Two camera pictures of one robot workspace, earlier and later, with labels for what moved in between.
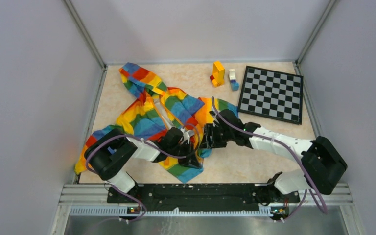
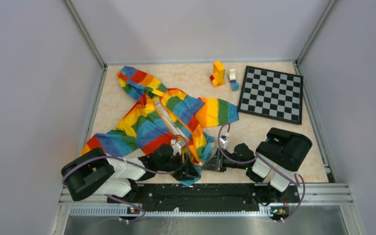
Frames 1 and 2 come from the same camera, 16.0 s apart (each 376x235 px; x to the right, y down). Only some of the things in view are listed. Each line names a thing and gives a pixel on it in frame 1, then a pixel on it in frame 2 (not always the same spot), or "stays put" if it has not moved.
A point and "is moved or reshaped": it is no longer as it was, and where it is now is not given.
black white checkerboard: [272, 94] stays put
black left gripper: [191, 161] → [188, 174]
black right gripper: [210, 130] → [216, 163]
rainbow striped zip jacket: [157, 111] is moved or reshaped
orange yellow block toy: [218, 77] stays put
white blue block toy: [234, 84] stays put
